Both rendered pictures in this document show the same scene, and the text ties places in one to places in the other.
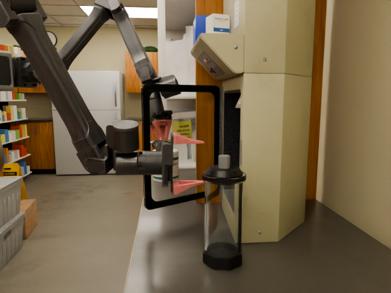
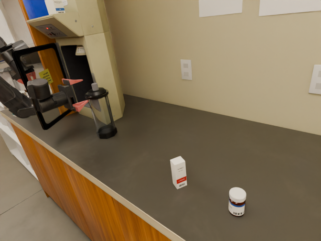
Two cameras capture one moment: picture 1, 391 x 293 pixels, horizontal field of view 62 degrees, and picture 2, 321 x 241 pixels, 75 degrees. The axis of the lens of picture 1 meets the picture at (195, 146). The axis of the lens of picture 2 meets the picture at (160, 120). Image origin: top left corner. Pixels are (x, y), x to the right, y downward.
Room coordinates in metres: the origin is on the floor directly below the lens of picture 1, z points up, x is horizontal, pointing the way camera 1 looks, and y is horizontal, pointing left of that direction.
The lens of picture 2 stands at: (-0.14, 0.33, 1.45)
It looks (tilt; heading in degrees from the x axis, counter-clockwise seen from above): 26 degrees down; 320
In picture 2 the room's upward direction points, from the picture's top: 8 degrees counter-clockwise
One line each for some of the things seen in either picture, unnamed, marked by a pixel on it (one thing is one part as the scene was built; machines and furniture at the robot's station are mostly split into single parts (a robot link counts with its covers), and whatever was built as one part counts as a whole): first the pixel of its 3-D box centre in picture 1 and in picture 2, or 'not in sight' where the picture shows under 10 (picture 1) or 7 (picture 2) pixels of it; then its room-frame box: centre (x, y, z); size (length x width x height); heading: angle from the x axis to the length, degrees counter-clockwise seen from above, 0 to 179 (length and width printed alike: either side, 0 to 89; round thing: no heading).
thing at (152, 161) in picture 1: (154, 163); (59, 99); (0.76, 0.10, 1.19); 0.07 x 0.07 x 0.10; 6
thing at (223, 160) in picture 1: (224, 168); (96, 90); (0.77, -0.07, 1.18); 0.09 x 0.09 x 0.07
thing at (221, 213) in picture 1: (223, 215); (101, 113); (0.77, -0.07, 1.06); 0.11 x 0.11 x 0.21
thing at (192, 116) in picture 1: (183, 145); (49, 85); (1.09, 0.04, 1.19); 0.30 x 0.01 x 0.40; 126
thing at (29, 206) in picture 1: (15, 218); not in sight; (3.13, 1.81, 0.14); 0.41 x 0.32 x 0.28; 11
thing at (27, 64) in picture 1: (33, 72); not in sight; (1.36, 0.66, 1.45); 0.09 x 0.08 x 0.12; 163
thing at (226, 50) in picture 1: (213, 60); (53, 27); (1.02, -0.05, 1.46); 0.32 x 0.11 x 0.10; 5
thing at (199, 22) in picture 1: (209, 33); (39, 7); (1.10, -0.05, 1.56); 0.10 x 0.10 x 0.09; 5
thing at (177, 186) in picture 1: (184, 177); (78, 101); (0.76, 0.03, 1.16); 0.09 x 0.07 x 0.07; 96
